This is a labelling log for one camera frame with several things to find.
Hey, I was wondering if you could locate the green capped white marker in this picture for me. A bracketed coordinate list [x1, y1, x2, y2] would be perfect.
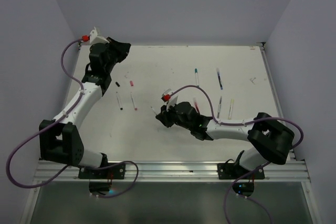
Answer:
[194, 68, 200, 87]

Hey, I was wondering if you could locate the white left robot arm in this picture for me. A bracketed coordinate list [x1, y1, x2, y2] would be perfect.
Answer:
[39, 37, 131, 178]

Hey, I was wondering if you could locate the aluminium table edge rail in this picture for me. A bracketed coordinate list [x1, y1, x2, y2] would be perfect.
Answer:
[257, 41, 297, 161]

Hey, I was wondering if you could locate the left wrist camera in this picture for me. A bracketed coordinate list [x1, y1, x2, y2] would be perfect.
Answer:
[89, 27, 109, 45]

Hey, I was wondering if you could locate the dark purple gel pen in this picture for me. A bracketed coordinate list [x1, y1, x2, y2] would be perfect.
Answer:
[217, 95, 223, 119]

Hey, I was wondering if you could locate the red gel pen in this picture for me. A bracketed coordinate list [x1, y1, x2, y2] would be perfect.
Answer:
[193, 98, 200, 114]

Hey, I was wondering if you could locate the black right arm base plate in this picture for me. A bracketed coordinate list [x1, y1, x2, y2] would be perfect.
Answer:
[217, 159, 265, 197]

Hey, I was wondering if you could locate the pink capped white marker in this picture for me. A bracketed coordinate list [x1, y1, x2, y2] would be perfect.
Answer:
[130, 92, 138, 111]

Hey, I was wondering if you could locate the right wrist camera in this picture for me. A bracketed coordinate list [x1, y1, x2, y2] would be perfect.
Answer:
[161, 89, 178, 111]

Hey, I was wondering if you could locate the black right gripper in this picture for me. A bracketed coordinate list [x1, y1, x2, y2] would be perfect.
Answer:
[156, 100, 192, 130]

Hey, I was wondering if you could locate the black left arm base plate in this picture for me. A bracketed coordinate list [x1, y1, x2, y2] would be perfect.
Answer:
[78, 163, 126, 196]

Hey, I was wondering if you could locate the blue gel pen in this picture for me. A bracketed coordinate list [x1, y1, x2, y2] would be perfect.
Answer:
[216, 68, 223, 90]

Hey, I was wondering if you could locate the aluminium front mounting rail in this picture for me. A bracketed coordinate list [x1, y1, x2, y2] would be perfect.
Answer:
[34, 161, 310, 182]

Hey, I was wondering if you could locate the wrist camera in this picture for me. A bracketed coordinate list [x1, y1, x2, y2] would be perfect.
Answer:
[161, 89, 178, 111]
[89, 27, 109, 45]

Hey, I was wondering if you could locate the black white marker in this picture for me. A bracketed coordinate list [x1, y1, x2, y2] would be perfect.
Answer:
[116, 92, 123, 110]

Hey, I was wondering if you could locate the yellow capped white marker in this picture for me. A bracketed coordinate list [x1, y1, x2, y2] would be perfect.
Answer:
[228, 99, 234, 120]

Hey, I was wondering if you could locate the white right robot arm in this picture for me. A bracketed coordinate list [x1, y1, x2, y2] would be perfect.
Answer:
[155, 102, 295, 178]

